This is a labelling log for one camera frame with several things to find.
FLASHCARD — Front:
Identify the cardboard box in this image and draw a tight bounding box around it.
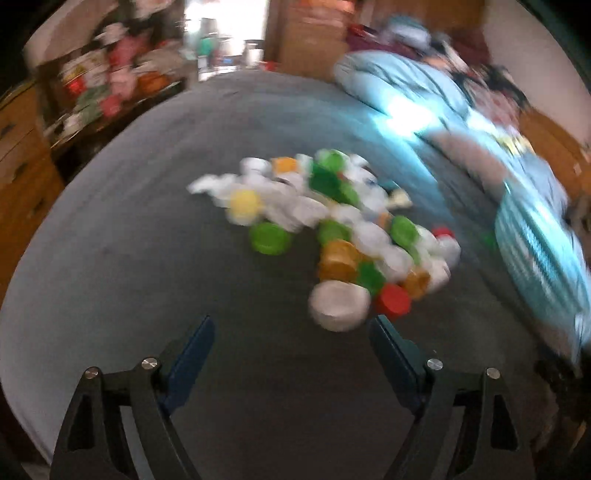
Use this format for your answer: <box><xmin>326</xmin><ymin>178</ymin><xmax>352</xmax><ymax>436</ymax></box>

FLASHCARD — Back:
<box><xmin>277</xmin><ymin>0</ymin><xmax>352</xmax><ymax>75</ymax></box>

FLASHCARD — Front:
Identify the heap of clothes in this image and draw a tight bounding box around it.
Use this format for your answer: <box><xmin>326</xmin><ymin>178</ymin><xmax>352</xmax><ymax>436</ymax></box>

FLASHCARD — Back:
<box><xmin>346</xmin><ymin>14</ymin><xmax>532</xmax><ymax>125</ymax></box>

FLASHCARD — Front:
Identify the arched patterned board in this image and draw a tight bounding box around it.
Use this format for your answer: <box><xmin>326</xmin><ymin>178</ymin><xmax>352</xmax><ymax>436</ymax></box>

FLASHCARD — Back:
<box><xmin>23</xmin><ymin>0</ymin><xmax>116</xmax><ymax>70</ymax></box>

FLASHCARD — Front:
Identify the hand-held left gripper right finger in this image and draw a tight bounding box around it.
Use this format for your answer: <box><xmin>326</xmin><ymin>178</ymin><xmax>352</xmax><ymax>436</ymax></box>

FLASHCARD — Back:
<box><xmin>368</xmin><ymin>315</ymin><xmax>536</xmax><ymax>480</ymax></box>

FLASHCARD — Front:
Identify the large white jar lid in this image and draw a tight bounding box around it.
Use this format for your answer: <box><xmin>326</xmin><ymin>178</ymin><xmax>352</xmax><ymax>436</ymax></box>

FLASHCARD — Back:
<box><xmin>308</xmin><ymin>280</ymin><xmax>372</xmax><ymax>332</ymax></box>

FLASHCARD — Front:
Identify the wooden dresser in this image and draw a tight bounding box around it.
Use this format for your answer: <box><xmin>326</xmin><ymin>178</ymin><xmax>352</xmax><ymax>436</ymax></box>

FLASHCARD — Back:
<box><xmin>0</xmin><ymin>83</ymin><xmax>65</xmax><ymax>296</ymax></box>

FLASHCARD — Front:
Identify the light blue laundry basket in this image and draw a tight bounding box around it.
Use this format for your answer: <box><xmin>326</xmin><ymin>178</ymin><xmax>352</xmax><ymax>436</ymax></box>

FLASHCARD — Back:
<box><xmin>494</xmin><ymin>185</ymin><xmax>591</xmax><ymax>361</ymax></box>

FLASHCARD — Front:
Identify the light blue quilt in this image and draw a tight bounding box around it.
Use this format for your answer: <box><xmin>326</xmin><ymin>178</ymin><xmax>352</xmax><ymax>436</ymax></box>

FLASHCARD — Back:
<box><xmin>333</xmin><ymin>50</ymin><xmax>571</xmax><ymax>217</ymax></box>

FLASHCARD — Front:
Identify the pile of plastic bottle caps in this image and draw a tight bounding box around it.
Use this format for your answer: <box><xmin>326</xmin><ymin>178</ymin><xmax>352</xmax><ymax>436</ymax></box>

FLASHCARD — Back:
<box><xmin>187</xmin><ymin>148</ymin><xmax>462</xmax><ymax>324</ymax></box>

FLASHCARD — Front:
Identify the wooden headboard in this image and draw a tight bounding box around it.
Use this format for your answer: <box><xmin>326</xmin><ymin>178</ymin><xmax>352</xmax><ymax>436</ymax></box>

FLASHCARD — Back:
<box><xmin>517</xmin><ymin>108</ymin><xmax>591</xmax><ymax>199</ymax></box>

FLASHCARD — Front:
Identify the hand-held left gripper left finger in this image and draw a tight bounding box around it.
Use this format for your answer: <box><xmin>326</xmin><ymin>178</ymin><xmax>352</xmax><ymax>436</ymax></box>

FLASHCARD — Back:
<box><xmin>50</xmin><ymin>315</ymin><xmax>216</xmax><ymax>480</ymax></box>

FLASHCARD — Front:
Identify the cluttered dark side table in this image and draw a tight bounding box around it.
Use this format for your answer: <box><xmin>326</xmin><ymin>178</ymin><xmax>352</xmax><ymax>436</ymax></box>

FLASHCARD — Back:
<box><xmin>41</xmin><ymin>23</ymin><xmax>185</xmax><ymax>139</ymax></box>

